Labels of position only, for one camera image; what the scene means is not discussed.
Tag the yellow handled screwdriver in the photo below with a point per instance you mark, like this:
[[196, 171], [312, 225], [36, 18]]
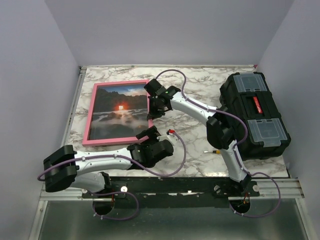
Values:
[[213, 152]]

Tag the black plastic toolbox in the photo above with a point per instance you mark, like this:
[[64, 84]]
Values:
[[247, 96]]

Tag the pink picture frame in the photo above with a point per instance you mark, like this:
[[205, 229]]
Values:
[[117, 113]]

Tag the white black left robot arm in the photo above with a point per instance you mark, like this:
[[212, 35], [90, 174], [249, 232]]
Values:
[[87, 170]]

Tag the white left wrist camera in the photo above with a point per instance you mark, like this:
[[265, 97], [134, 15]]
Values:
[[169, 136]]

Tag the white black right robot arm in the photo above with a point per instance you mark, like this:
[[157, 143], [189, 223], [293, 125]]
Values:
[[220, 134]]

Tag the aluminium extrusion rail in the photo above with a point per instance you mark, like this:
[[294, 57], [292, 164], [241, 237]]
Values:
[[286, 188]]

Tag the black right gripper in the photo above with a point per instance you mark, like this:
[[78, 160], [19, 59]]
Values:
[[153, 115]]

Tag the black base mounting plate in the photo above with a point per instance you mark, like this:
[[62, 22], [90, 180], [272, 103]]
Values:
[[173, 192]]

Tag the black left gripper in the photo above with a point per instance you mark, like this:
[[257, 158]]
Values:
[[152, 133]]

